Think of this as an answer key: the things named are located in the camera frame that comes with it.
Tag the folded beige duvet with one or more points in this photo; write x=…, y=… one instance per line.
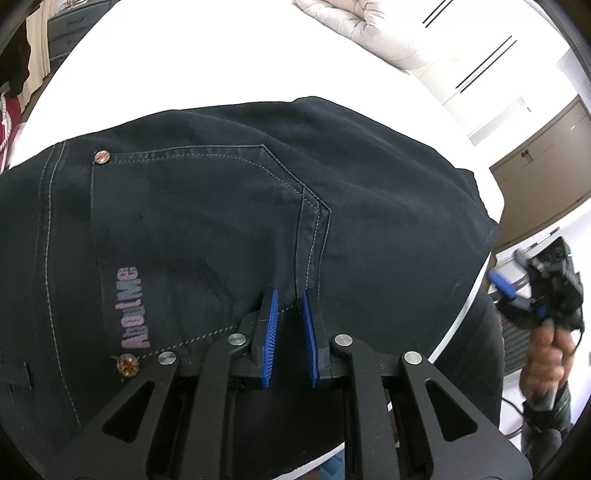
x=364, y=27

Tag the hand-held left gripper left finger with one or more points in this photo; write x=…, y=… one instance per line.
x=270, y=332

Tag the black hanging coat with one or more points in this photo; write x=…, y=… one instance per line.
x=16, y=60

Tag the grey nightstand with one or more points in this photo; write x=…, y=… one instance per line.
x=74, y=27

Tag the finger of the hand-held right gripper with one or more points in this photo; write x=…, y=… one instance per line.
x=502, y=284
x=524, y=308

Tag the beige curtain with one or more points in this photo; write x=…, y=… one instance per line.
x=39, y=55

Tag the grey woven basket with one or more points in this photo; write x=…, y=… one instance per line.
x=513, y=344

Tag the person's right forearm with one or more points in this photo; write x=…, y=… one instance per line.
x=547, y=424

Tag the bed with white sheet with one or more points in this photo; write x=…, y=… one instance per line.
x=207, y=60

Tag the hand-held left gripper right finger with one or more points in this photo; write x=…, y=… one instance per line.
x=311, y=341

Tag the brown wooden cabinet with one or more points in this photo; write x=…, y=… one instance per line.
x=545, y=170

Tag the dark denim pants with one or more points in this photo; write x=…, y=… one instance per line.
x=184, y=221

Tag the person's right hand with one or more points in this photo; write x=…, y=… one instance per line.
x=540, y=360

